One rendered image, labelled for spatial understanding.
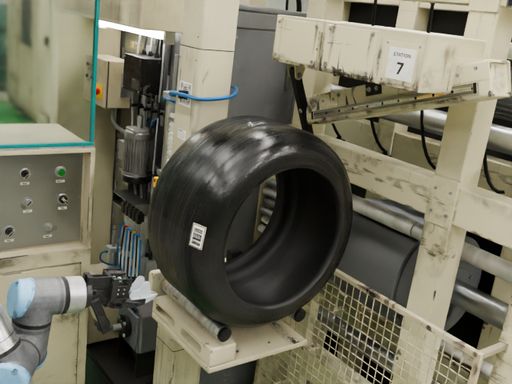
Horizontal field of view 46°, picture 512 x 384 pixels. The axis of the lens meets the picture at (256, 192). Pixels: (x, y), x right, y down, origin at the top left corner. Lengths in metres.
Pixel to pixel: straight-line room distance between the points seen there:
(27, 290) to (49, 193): 0.77
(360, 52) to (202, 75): 0.49
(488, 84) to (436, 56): 0.14
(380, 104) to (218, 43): 0.52
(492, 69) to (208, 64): 0.81
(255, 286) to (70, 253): 0.69
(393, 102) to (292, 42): 0.37
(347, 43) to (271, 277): 0.79
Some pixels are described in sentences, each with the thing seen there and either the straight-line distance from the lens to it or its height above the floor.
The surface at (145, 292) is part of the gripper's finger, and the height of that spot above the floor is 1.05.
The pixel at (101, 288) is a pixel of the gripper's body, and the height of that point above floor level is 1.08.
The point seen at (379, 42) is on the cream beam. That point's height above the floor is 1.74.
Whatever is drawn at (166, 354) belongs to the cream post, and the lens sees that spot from 2.26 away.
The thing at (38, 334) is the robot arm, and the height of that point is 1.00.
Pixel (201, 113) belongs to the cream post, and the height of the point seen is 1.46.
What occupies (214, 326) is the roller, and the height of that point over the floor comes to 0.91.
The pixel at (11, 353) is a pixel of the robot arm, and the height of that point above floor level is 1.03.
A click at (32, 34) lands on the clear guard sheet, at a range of 2.08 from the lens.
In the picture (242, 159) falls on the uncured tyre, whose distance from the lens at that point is 1.56.
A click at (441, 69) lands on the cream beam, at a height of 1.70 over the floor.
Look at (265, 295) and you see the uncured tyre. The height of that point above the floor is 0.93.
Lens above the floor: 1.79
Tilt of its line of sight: 17 degrees down
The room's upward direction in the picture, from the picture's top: 7 degrees clockwise
